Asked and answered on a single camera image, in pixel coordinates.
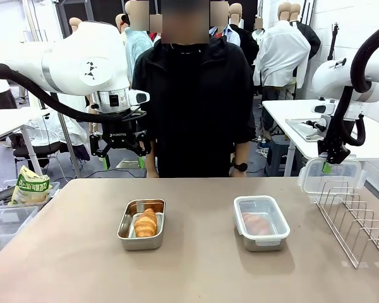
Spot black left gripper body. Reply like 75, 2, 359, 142
100, 121, 139, 149

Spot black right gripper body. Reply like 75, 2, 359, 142
318, 138, 349, 153

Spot clear plastic snap lid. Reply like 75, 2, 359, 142
298, 156, 368, 195
233, 195, 291, 246

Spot metal tongs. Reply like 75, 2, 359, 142
304, 119, 328, 141

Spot rectangular stainless steel container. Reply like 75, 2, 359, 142
239, 201, 287, 253
117, 198, 166, 252

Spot golden croissant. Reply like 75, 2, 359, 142
133, 208, 159, 239
241, 211, 271, 236

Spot person's right forearm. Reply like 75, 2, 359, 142
145, 150, 159, 171

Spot person's left forearm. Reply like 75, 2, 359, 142
234, 141, 250, 164

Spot silver white cloth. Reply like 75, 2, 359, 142
27, 112, 87, 150

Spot grey plastic stool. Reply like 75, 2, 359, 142
264, 135, 293, 177

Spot person in black jacket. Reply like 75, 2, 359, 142
131, 37, 257, 179

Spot clear plastic storage bin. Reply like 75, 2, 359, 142
0, 179, 61, 209
0, 205, 40, 261

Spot black office chair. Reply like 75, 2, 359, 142
13, 132, 64, 172

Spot yellow green snack bag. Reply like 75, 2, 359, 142
9, 165, 53, 206

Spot mannequin in light blue jacket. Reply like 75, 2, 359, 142
124, 0, 156, 83

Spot grey metal tool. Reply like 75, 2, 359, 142
0, 186, 16, 202

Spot black tripod with clamp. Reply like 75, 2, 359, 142
326, 22, 340, 63

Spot mannequin in white shirt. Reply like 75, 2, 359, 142
252, 1, 312, 102

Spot mannequin in red jacket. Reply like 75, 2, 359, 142
149, 14, 163, 44

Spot bystander in white top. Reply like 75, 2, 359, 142
0, 18, 18, 110

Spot mannequin in black coat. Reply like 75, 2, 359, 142
289, 3, 322, 61

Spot mannequin in beige shirt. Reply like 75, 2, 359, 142
114, 14, 129, 36

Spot mannequin in dark red top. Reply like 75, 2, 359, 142
68, 17, 83, 33

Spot mannequin in black jacket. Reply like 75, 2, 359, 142
229, 3, 260, 68

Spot black leaning poles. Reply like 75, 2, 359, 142
301, 0, 315, 27

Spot mannequin in blue shirt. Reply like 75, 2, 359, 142
210, 1, 241, 47

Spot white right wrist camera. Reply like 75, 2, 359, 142
311, 102, 336, 116

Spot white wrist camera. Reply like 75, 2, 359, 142
311, 102, 336, 116
128, 90, 151, 107

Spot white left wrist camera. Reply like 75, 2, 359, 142
128, 90, 151, 107

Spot black left arm cable sleeve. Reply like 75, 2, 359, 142
0, 62, 147, 123

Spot black arm cable sleeve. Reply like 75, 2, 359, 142
0, 62, 147, 123
326, 20, 379, 148

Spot white cable coil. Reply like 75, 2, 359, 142
255, 138, 270, 159

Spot metal wire rack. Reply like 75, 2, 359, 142
313, 181, 379, 270

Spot black right arm cable sleeve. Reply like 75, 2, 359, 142
326, 20, 379, 148

